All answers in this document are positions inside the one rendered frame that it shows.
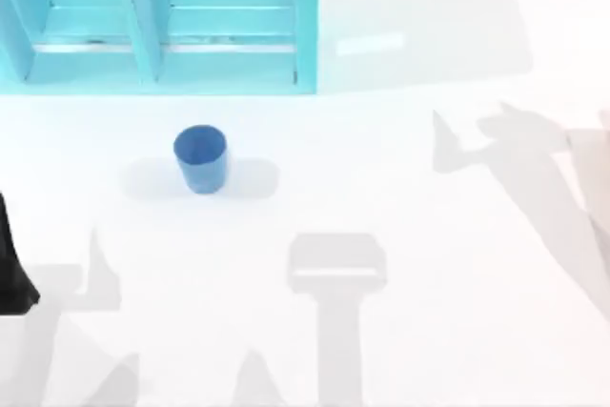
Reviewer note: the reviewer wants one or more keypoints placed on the blue cup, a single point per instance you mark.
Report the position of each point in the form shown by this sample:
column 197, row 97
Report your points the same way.
column 200, row 164

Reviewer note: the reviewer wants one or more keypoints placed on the light blue rack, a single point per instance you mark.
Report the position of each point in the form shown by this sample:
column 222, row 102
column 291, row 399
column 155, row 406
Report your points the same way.
column 148, row 21

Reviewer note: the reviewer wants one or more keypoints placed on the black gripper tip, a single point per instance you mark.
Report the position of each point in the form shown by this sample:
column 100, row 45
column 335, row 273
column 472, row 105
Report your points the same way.
column 12, row 273

